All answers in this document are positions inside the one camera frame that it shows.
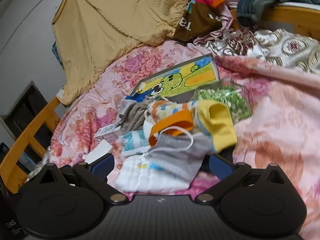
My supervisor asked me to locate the yellow blue sock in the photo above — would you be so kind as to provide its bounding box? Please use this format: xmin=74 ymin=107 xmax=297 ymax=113
xmin=195 ymin=100 xmax=237 ymax=153

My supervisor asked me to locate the grey white sock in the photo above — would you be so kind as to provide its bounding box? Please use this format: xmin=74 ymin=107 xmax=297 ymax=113
xmin=115 ymin=129 xmax=212 ymax=193

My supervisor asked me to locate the orange striped sock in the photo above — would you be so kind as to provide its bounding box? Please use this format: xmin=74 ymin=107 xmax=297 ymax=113
xmin=146 ymin=100 xmax=199 ymax=146

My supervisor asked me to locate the clear jar of green beads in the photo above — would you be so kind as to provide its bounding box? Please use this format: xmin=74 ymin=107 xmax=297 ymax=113
xmin=192 ymin=77 xmax=252 ymax=124

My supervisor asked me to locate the grey beige drawstring pouch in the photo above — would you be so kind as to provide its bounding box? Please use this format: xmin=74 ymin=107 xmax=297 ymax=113
xmin=115 ymin=97 xmax=156 ymax=135

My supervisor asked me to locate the white blue medicine box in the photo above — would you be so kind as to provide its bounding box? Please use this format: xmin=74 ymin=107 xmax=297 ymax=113
xmin=94 ymin=124 xmax=121 ymax=142

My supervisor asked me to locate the teal white striped cloth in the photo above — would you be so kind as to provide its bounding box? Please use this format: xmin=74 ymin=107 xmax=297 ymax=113
xmin=119 ymin=130 xmax=150 ymax=158

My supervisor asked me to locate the pink floral bedsheet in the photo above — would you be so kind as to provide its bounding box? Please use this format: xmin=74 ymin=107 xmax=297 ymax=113
xmin=50 ymin=40 xmax=319 ymax=239

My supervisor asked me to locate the dark window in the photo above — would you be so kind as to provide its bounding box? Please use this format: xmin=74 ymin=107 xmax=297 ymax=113
xmin=1 ymin=81 xmax=47 ymax=173

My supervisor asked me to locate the silver maroon brocade blanket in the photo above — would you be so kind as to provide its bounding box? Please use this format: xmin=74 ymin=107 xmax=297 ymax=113
xmin=205 ymin=29 xmax=319 ymax=75

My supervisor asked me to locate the lilac pink cloth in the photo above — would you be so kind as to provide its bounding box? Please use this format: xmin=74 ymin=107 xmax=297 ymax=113
xmin=193 ymin=0 xmax=240 ymax=45

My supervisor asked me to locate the tan yellow quilt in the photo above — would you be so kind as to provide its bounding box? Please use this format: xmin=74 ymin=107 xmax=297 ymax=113
xmin=52 ymin=0 xmax=185 ymax=105

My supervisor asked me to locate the brown multicolour striped garment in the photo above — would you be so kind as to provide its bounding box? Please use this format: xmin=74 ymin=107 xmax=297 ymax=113
xmin=174 ymin=0 xmax=226 ymax=42

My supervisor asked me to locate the wooden bed frame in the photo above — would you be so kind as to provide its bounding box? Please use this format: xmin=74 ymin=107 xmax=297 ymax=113
xmin=1 ymin=97 xmax=61 ymax=194

